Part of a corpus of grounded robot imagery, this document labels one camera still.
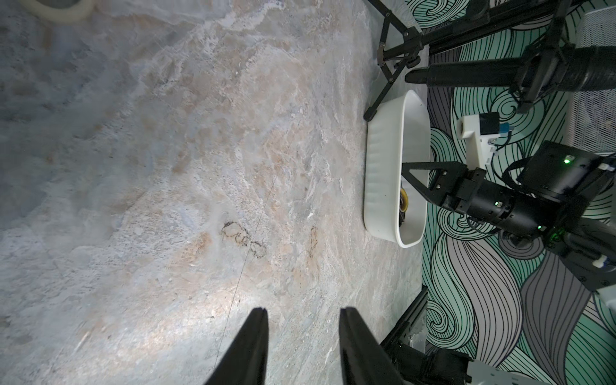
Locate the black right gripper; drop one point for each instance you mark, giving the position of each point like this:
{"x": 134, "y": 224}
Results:
{"x": 452, "y": 186}

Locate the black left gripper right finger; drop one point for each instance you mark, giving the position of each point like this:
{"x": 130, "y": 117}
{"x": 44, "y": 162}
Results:
{"x": 363, "y": 361}

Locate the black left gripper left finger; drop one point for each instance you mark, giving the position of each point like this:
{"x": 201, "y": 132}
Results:
{"x": 245, "y": 361}

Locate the cream handled kitchen scissors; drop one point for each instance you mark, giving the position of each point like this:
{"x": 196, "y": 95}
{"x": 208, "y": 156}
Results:
{"x": 74, "y": 13}

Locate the yellow black handled scissors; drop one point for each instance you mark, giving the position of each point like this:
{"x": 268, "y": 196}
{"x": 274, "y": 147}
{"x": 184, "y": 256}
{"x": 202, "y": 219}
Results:
{"x": 403, "y": 206}

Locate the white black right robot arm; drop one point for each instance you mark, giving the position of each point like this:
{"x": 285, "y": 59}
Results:
{"x": 541, "y": 197}

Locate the white plastic storage box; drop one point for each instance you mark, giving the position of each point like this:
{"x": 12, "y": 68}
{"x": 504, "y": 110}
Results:
{"x": 400, "y": 132}

